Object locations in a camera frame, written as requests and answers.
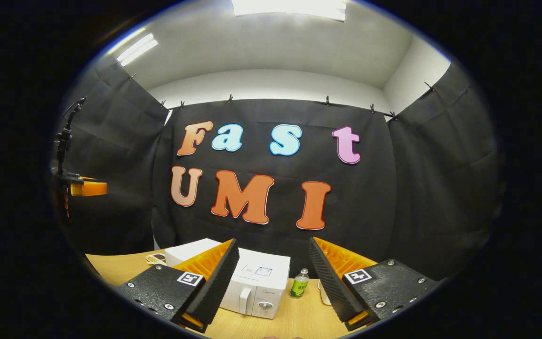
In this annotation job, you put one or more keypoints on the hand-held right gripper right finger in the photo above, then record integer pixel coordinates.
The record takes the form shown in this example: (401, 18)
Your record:
(330, 282)

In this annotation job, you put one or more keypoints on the large ceiling light panel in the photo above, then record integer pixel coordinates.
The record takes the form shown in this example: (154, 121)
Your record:
(290, 8)

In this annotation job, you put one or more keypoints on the green drink bottle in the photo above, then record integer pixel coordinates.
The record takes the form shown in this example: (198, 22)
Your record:
(299, 286)

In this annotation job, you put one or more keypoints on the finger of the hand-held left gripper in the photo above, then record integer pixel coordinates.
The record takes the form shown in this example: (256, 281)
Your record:
(92, 189)

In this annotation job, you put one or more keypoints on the white divided condiment dish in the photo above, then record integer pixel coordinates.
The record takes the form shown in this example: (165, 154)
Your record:
(155, 259)

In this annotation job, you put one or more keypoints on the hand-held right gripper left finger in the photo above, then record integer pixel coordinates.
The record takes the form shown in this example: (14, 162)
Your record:
(217, 287)

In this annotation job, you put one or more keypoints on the white rectangular container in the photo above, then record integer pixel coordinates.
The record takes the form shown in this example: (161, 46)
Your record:
(322, 292)

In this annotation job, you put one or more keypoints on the black backdrop cloth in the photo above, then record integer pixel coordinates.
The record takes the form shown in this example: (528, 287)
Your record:
(393, 188)

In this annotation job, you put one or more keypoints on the small ceiling light panel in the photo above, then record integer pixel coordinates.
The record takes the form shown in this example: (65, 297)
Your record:
(137, 49)

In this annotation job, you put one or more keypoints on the white microwave oven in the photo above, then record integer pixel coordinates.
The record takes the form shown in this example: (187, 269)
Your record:
(261, 278)

